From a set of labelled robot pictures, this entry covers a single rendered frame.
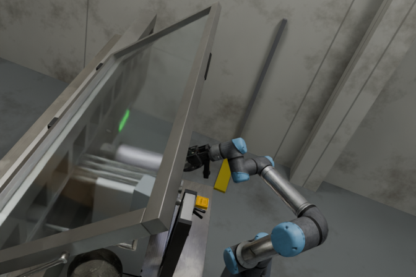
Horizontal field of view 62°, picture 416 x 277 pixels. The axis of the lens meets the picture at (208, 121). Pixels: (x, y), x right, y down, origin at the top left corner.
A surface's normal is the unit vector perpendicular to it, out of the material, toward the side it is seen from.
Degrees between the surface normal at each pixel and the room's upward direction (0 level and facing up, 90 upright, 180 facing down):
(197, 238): 0
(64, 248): 90
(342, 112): 90
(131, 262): 90
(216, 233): 0
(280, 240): 83
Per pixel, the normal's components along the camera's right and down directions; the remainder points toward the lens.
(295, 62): -0.25, 0.51
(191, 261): 0.26, -0.78
